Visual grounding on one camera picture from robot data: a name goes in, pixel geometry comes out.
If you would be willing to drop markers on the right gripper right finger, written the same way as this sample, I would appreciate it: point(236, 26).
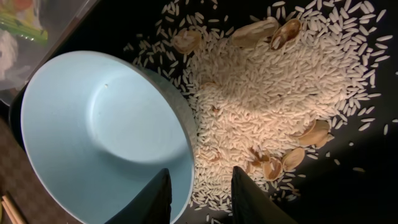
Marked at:
point(250, 205)

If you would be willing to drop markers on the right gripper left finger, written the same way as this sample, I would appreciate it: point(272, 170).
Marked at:
point(152, 205)

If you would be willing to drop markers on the light blue bowl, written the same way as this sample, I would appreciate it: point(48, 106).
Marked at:
point(97, 129)

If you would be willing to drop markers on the rice and nut shells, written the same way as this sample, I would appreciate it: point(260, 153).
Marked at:
point(268, 82)

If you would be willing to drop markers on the green snack wrapper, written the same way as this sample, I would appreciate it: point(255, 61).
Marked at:
point(21, 18)

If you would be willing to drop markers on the white tissue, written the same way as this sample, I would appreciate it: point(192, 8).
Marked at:
point(9, 52)

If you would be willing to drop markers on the black waste tray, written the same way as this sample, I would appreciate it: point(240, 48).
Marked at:
point(354, 181)

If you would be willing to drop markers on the dark brown serving tray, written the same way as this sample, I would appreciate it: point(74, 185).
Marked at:
point(19, 182)

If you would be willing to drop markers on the left wooden chopstick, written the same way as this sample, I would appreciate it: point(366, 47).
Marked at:
point(9, 213)

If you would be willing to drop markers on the wooden chopstick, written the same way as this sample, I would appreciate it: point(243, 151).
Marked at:
point(9, 213)
point(15, 211)

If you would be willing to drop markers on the right wooden chopstick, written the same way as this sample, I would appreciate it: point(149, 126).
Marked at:
point(15, 211)

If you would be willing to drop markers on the clear plastic bin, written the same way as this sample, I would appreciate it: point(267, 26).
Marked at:
point(58, 18)

